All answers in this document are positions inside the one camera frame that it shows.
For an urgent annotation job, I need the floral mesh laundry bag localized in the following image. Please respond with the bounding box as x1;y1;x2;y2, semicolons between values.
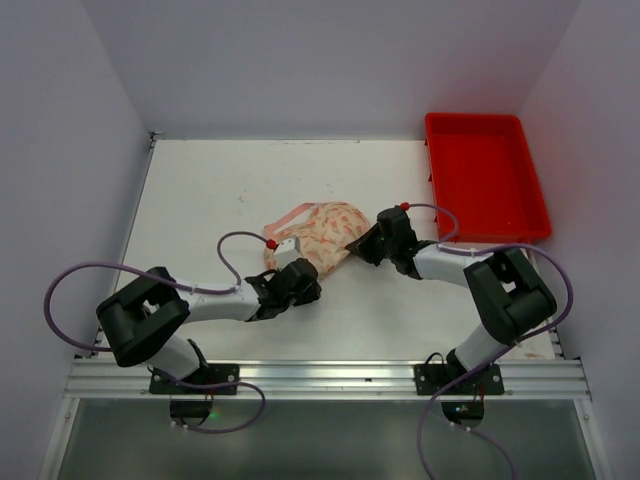
263;202;371;279

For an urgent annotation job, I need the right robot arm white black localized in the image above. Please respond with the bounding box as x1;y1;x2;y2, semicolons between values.
346;206;557;379

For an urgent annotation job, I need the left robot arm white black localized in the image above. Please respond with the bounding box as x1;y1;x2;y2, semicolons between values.
96;258;321;380

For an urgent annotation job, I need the red plastic tray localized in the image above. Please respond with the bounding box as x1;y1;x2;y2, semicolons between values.
425;112;552;244

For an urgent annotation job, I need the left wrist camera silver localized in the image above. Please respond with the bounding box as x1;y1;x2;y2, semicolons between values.
265;236;302;270

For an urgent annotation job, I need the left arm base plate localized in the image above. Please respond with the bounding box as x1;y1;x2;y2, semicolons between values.
148;363;240;395

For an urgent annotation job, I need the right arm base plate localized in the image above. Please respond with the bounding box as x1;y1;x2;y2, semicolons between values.
412;352;505;396

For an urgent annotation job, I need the aluminium front rail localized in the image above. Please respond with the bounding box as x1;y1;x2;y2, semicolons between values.
63;358;591;401

